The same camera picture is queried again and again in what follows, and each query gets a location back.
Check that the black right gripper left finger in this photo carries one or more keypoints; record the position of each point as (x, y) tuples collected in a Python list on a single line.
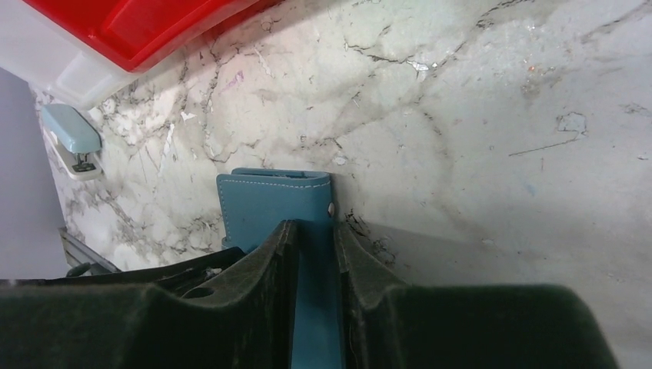
[(243, 318)]

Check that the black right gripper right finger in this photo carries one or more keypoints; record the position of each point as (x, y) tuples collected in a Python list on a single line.
[(389, 323)]

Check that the blue leather card holder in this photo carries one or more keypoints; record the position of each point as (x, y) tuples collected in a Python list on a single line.
[(253, 201)]

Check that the light blue stapler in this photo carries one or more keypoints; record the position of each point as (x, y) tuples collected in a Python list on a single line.
[(75, 142)]

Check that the translucent white plastic bin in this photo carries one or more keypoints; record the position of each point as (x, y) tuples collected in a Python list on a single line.
[(50, 59)]

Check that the red plastic bin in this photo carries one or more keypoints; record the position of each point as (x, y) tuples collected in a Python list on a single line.
[(137, 34)]

